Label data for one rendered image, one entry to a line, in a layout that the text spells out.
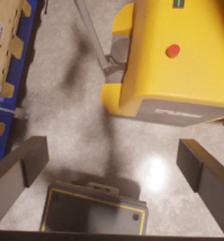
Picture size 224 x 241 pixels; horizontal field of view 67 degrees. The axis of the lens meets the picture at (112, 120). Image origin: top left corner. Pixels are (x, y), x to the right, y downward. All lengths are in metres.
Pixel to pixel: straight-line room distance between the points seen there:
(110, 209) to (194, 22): 1.10
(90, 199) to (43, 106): 0.96
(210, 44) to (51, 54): 1.47
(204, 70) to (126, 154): 1.01
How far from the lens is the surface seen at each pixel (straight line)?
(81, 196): 1.26
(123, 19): 1.42
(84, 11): 0.78
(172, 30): 0.71
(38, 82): 1.82
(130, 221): 1.26
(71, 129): 1.58
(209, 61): 0.69
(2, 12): 1.56
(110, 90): 1.19
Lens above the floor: 1.47
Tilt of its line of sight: 80 degrees down
